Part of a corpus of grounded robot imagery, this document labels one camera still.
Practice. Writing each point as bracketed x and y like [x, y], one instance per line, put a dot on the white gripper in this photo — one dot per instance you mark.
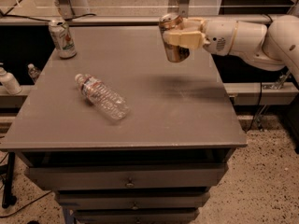
[219, 36]

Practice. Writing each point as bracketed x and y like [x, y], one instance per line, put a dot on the orange soda can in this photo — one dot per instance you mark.
[170, 21]

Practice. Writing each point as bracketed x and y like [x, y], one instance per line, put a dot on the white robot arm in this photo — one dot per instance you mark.
[270, 48]

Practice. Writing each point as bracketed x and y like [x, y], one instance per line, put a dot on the white green soda can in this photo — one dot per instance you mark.
[62, 39]

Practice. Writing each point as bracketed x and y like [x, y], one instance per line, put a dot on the clear plastic water bottle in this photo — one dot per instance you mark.
[102, 96]

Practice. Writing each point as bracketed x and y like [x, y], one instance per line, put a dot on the grey drawer cabinet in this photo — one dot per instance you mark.
[123, 136]

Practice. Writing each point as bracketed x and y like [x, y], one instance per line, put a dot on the small water bottle background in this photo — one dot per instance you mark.
[33, 72]

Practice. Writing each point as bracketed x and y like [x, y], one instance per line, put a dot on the top drawer with knob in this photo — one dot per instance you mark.
[129, 177]

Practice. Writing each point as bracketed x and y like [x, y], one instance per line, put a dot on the drawer with knob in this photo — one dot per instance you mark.
[129, 177]
[133, 201]

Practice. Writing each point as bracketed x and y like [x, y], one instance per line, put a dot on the white spray bottle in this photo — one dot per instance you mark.
[9, 82]

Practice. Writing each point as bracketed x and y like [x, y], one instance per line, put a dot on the middle drawer with knob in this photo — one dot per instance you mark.
[133, 201]

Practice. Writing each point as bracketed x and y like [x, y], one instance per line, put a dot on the bottom drawer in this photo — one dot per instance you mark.
[136, 217]

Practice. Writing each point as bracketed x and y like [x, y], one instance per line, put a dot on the black stand leg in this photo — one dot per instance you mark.
[8, 169]

